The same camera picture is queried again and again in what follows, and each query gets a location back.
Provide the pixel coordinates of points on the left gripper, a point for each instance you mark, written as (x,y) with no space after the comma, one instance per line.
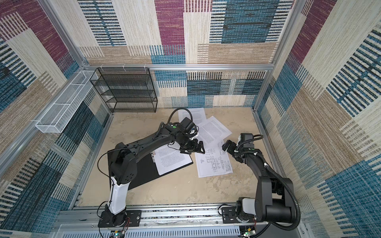
(193,148)

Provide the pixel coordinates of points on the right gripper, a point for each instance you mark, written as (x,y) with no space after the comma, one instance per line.
(229,150)

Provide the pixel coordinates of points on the red folder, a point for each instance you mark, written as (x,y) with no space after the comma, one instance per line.
(143,172)

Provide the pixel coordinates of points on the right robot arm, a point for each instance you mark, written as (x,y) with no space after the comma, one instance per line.
(275,201)

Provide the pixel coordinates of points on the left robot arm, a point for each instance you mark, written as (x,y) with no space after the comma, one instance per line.
(123,161)

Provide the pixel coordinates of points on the diagram sheet lower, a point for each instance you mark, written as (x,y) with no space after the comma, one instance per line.
(214,162)

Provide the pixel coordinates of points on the text sheet far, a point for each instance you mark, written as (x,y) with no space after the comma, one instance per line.
(198,115)

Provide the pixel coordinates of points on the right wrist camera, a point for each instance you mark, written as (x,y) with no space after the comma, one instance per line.
(246,138)

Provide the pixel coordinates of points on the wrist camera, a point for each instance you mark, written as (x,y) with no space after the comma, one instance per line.
(246,138)
(190,129)

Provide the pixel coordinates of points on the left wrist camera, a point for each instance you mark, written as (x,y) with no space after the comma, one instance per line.
(190,129)

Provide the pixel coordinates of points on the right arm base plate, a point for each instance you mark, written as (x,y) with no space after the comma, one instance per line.
(230,216)

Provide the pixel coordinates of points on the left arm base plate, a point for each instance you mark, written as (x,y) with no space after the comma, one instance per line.
(124,219)

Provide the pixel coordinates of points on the black wire shelf rack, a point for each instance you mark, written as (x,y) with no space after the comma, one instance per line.
(125,90)

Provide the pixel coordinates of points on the white mesh wall basket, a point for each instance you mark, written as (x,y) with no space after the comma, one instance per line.
(64,107)

